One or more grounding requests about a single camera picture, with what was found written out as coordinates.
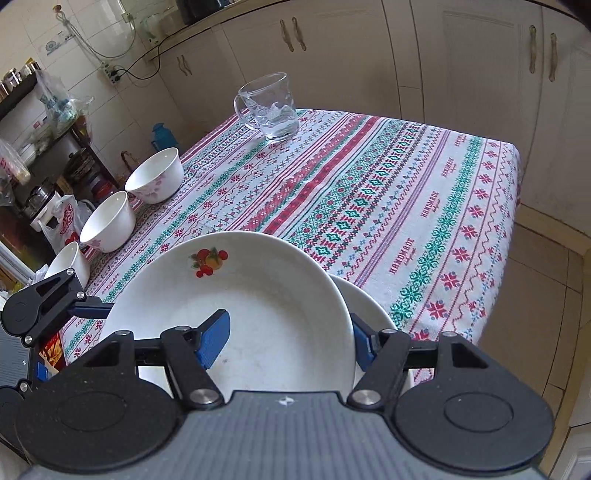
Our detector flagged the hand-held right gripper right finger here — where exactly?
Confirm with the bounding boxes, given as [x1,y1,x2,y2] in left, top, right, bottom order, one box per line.
[346,313,490,409]

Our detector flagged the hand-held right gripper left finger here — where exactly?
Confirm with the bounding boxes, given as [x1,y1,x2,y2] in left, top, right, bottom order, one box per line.
[81,309,232,411]

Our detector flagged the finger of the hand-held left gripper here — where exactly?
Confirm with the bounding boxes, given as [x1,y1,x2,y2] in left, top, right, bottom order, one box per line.
[22,268,115,348]

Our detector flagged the large white fruit-print plate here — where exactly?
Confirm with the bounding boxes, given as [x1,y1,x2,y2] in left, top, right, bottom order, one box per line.
[329,274,416,391]

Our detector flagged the plain white bowl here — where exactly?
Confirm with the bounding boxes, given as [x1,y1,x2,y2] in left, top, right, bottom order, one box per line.
[44,241,90,289]

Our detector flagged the white bowl pink flowers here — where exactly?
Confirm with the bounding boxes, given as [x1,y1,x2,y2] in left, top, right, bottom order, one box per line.
[79,191,137,254]
[124,147,184,205]

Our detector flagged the red gift box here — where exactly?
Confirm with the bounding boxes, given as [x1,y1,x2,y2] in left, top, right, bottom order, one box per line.
[39,332,65,374]

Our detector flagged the red white plastic bag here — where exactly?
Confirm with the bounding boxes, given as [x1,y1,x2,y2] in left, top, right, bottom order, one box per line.
[39,194,93,259]

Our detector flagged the patterned red green tablecloth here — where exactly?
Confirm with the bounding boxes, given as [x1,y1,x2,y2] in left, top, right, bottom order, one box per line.
[60,108,525,384]

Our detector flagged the blue thermos jug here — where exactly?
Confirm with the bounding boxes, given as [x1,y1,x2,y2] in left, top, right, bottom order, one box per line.
[151,122,171,153]

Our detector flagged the black storage shelf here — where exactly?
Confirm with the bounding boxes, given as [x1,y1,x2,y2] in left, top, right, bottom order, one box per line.
[0,69,107,259]

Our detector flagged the clear glass mug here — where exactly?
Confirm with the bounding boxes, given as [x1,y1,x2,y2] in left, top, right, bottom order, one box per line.
[233,72,300,142]

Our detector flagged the white electric kettle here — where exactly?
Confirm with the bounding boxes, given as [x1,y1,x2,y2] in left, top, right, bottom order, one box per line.
[139,11,169,44]

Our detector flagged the white kitchen cabinets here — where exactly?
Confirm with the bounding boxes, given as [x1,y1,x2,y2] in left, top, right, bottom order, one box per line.
[148,0,591,259]

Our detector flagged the black power cable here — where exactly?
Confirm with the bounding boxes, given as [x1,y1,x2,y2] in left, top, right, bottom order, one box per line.
[113,39,162,81]

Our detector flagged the white cord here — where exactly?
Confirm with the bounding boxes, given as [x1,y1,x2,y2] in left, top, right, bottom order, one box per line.
[55,4,139,61]

